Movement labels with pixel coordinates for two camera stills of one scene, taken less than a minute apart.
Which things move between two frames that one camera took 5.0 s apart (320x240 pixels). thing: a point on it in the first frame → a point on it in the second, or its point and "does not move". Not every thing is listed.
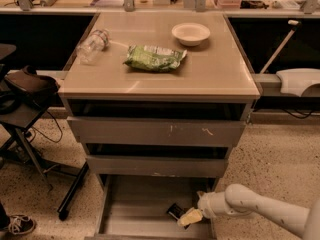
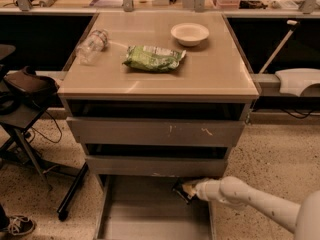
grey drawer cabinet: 156,114 does not move
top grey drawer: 153,131 does not move
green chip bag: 153,58 does not move
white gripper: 206,204 → 203,189
